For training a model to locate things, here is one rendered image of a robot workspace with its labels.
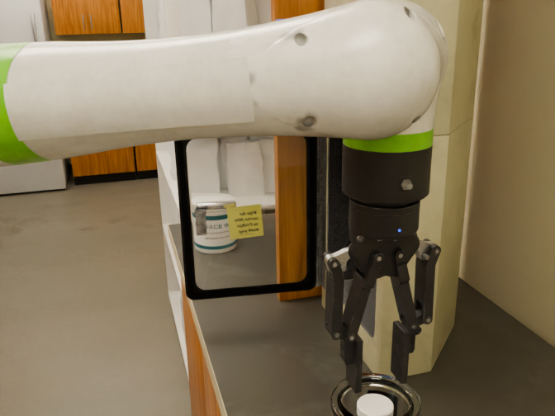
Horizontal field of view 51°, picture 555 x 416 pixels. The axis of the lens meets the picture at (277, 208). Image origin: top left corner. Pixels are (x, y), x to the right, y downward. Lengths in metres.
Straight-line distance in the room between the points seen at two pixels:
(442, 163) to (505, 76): 0.46
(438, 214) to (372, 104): 0.65
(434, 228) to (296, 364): 0.39
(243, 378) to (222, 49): 0.81
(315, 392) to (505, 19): 0.91
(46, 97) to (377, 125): 0.28
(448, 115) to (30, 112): 0.69
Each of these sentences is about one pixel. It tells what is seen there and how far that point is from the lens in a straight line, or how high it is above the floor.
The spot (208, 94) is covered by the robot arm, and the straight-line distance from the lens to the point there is 0.47.
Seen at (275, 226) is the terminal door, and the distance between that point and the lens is 1.30.
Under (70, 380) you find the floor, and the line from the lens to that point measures 2.98.
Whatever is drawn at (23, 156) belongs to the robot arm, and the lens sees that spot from 0.60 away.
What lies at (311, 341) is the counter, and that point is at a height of 0.94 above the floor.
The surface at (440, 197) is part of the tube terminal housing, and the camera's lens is 1.05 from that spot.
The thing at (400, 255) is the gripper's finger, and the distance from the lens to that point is 0.64.
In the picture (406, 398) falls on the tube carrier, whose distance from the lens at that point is 0.77.
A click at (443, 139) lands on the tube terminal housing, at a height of 1.40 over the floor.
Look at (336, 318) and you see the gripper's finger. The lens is 0.65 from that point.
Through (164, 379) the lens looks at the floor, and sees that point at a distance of 2.86.
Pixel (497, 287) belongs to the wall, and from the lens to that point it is 1.54.
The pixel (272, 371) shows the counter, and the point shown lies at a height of 0.94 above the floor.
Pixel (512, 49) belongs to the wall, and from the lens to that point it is 1.43.
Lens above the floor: 1.61
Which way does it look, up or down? 19 degrees down
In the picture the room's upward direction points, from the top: 1 degrees counter-clockwise
